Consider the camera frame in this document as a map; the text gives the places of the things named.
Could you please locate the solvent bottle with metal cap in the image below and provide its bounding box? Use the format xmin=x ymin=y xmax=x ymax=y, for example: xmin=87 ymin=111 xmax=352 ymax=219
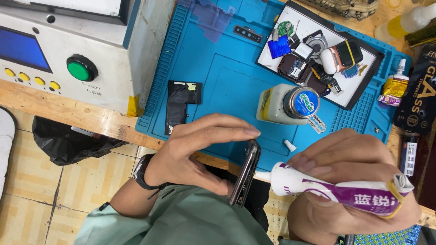
xmin=256 ymin=83 xmax=321 ymax=126

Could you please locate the black phone battery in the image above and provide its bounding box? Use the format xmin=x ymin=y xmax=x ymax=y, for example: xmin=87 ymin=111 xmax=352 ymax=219
xmin=164 ymin=80 xmax=202 ymax=136

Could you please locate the small blue part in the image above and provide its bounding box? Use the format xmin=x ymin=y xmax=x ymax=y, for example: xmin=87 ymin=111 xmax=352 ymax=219
xmin=342 ymin=64 xmax=360 ymax=79

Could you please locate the black camera lens bezel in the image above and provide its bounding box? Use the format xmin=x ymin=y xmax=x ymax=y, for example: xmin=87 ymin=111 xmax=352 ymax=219
xmin=233 ymin=25 xmax=264 ymax=44

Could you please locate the small black labelled packet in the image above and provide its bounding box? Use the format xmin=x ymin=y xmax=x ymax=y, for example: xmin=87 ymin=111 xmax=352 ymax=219
xmin=400 ymin=132 xmax=420 ymax=177

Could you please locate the grey round charging coil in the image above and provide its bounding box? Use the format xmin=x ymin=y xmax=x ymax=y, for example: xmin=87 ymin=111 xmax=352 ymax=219
xmin=303 ymin=29 xmax=329 ymax=59

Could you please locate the person's green shirt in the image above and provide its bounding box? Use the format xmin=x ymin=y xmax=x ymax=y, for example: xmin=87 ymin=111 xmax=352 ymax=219
xmin=74 ymin=185 xmax=274 ymax=245

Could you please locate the blue silicone repair mat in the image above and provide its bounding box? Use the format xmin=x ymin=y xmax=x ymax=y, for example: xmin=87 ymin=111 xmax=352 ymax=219
xmin=135 ymin=0 xmax=413 ymax=173

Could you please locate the white earbuds case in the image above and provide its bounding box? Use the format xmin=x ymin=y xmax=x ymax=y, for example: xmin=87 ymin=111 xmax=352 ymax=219
xmin=320 ymin=47 xmax=342 ymax=75

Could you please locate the white rounded object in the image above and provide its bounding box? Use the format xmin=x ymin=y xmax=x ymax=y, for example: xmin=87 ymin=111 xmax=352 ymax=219
xmin=0 ymin=106 xmax=17 ymax=202

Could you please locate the yellow rubber band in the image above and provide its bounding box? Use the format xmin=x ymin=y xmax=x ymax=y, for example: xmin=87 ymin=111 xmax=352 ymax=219
xmin=384 ymin=180 xmax=406 ymax=219

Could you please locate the shiny blue square part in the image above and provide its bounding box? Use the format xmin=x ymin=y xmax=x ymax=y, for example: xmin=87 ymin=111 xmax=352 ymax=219
xmin=267 ymin=35 xmax=292 ymax=60

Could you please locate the black smartwatch body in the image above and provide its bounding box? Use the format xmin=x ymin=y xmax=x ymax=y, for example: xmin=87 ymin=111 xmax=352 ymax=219
xmin=336 ymin=38 xmax=364 ymax=68

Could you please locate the person's left hand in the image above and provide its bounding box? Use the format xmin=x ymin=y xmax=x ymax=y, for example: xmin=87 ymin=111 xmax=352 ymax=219
xmin=145 ymin=113 xmax=262 ymax=196

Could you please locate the blue patterned cloth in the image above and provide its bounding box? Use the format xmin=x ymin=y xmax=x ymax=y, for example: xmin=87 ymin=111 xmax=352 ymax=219
xmin=337 ymin=224 xmax=422 ymax=245

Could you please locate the dark rounded circuit module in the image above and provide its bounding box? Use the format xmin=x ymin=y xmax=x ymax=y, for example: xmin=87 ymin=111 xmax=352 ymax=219
xmin=277 ymin=53 xmax=312 ymax=84

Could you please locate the clear bottle with yellow liquid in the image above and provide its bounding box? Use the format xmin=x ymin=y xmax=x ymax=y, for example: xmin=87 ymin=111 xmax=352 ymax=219
xmin=374 ymin=3 xmax=436 ymax=43

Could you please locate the white tray with black rim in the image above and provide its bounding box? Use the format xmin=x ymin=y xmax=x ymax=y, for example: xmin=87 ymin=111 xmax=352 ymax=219
xmin=256 ymin=0 xmax=386 ymax=111

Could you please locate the grey machine with green button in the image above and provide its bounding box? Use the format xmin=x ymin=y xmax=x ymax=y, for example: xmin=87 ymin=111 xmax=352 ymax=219
xmin=0 ymin=0 xmax=176 ymax=117

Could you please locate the dark smartphone frame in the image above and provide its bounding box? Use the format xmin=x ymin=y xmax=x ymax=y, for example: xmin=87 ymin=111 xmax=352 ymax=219
xmin=228 ymin=139 xmax=262 ymax=208

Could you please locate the black wristwatch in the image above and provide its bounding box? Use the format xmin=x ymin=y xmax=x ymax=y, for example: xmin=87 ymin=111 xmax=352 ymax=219
xmin=132 ymin=153 xmax=175 ymax=200

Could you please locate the small yellow glue tube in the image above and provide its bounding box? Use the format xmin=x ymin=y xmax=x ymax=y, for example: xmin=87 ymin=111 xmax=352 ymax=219
xmin=377 ymin=58 xmax=409 ymax=108

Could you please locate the white purple glue tube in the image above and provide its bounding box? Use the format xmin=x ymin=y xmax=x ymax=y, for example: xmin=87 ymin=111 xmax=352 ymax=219
xmin=255 ymin=162 xmax=415 ymax=219

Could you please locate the person's right hand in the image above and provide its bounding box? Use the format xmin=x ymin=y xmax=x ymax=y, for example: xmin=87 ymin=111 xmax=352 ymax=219
xmin=287 ymin=128 xmax=422 ymax=245

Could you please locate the black screen protector packet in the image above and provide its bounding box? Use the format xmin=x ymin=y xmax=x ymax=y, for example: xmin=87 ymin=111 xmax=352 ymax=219
xmin=394 ymin=44 xmax=436 ymax=135

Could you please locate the yellow tape strip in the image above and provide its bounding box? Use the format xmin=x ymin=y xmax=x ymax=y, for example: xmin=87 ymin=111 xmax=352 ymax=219
xmin=127 ymin=94 xmax=144 ymax=118

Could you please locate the camouflage bag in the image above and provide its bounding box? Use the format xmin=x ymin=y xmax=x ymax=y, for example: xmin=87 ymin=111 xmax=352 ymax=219
xmin=299 ymin=0 xmax=380 ymax=21

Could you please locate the white square part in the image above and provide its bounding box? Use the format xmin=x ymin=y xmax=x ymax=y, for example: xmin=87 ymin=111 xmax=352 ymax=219
xmin=293 ymin=42 xmax=314 ymax=62

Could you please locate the clear plastic film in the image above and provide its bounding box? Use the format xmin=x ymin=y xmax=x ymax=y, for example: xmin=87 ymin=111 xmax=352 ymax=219
xmin=177 ymin=0 xmax=236 ymax=44

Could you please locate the black flex cable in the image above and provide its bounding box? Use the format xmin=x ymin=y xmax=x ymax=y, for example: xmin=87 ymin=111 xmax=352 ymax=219
xmin=307 ymin=59 xmax=343 ymax=96

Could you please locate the wrapped razor blade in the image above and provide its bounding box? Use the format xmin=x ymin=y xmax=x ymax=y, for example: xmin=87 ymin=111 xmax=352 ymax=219
xmin=308 ymin=114 xmax=327 ymax=135

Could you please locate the dark green packet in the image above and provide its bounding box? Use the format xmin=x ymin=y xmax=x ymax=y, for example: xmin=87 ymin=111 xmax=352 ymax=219
xmin=405 ymin=23 xmax=436 ymax=48

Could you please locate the black plastic bag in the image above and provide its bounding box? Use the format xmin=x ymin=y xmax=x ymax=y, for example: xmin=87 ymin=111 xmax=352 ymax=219
xmin=32 ymin=116 xmax=129 ymax=167

